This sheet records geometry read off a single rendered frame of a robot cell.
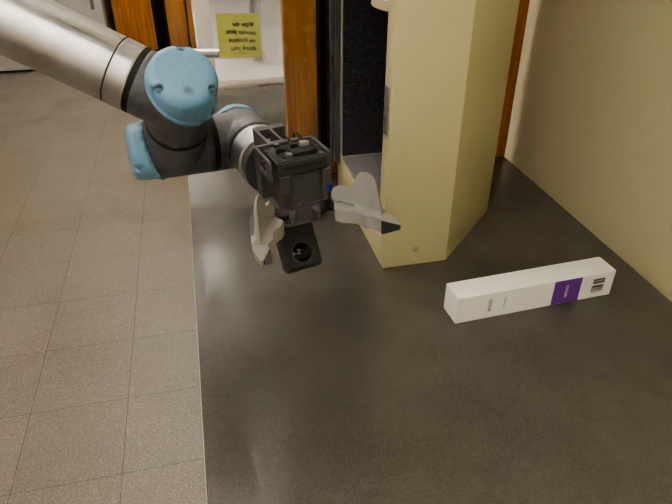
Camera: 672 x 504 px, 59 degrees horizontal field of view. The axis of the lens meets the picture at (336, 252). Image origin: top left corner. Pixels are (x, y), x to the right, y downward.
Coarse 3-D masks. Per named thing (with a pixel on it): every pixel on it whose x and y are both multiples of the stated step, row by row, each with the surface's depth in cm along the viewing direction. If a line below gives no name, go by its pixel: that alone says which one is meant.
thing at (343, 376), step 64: (192, 192) 121; (256, 192) 121; (512, 192) 121; (448, 256) 101; (512, 256) 101; (576, 256) 101; (256, 320) 87; (320, 320) 87; (384, 320) 87; (448, 320) 87; (512, 320) 87; (576, 320) 87; (640, 320) 87; (256, 384) 76; (320, 384) 76; (384, 384) 76; (448, 384) 76; (512, 384) 76; (576, 384) 76; (640, 384) 76; (256, 448) 68; (320, 448) 68; (384, 448) 68; (448, 448) 68; (512, 448) 68; (576, 448) 68; (640, 448) 68
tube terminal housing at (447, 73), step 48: (432, 0) 77; (480, 0) 79; (432, 48) 80; (480, 48) 85; (432, 96) 84; (480, 96) 91; (384, 144) 88; (432, 144) 88; (480, 144) 98; (384, 192) 91; (432, 192) 92; (480, 192) 106; (384, 240) 95; (432, 240) 97
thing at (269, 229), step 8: (256, 200) 59; (256, 208) 59; (264, 208) 61; (272, 208) 64; (256, 216) 59; (264, 216) 61; (272, 216) 64; (256, 224) 59; (264, 224) 61; (272, 224) 63; (280, 224) 63; (256, 232) 59; (264, 232) 61; (272, 232) 62; (280, 232) 63; (256, 240) 60; (264, 240) 60; (272, 240) 60; (256, 248) 59; (264, 248) 59; (272, 248) 61; (256, 256) 58; (264, 256) 58; (264, 264) 57
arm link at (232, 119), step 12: (228, 108) 82; (240, 108) 82; (252, 108) 83; (216, 120) 78; (228, 120) 78; (240, 120) 78; (252, 120) 77; (264, 120) 79; (228, 132) 78; (228, 144) 77; (228, 156) 78; (228, 168) 81
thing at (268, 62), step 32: (192, 0) 102; (224, 0) 102; (256, 0) 103; (288, 0) 103; (192, 32) 105; (224, 32) 105; (256, 32) 106; (288, 32) 106; (224, 64) 108; (256, 64) 109; (288, 64) 109; (224, 96) 111; (256, 96) 112; (288, 96) 112; (288, 128) 115
